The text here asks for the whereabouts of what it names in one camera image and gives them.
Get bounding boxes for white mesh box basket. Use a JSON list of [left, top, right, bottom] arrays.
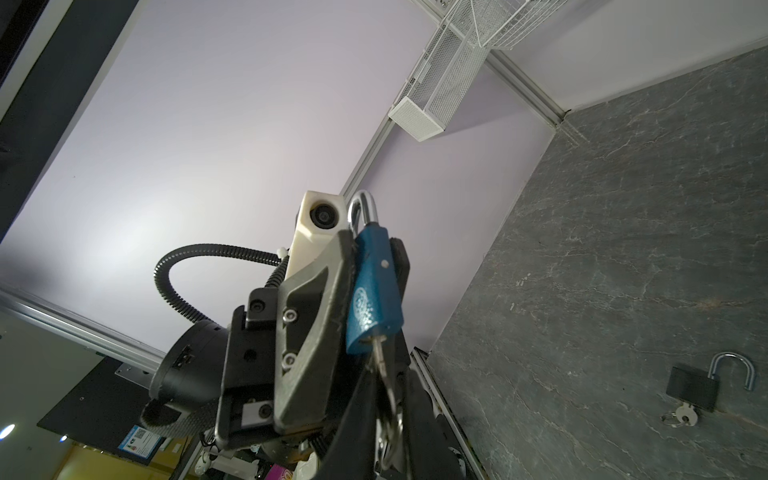
[[388, 23, 488, 142]]

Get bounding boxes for key with ring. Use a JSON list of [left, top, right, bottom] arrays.
[[661, 402, 699, 428]]

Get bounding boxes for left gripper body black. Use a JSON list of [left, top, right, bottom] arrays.
[[215, 287, 277, 450]]

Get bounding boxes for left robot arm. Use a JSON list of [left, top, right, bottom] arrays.
[[141, 223, 410, 453]]

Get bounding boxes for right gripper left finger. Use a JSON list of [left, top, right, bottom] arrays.
[[314, 370, 378, 480]]

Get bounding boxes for aluminium frame rails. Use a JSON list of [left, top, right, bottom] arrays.
[[1, 1, 567, 373]]

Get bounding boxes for blue padlock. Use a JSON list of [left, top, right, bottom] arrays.
[[346, 190, 404, 355]]

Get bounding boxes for silver padlock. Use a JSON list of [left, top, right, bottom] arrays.
[[665, 351, 756, 412]]

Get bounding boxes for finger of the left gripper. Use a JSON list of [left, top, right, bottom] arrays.
[[274, 229, 355, 434], [389, 237, 411, 299]]

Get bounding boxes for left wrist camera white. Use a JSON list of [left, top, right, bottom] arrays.
[[285, 191, 349, 279]]

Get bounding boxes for white wire shelf basket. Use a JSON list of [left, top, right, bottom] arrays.
[[444, 0, 567, 50]]

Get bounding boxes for small key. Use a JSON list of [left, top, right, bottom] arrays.
[[371, 333, 409, 475]]

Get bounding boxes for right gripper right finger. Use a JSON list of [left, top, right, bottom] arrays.
[[402, 369, 464, 480]]

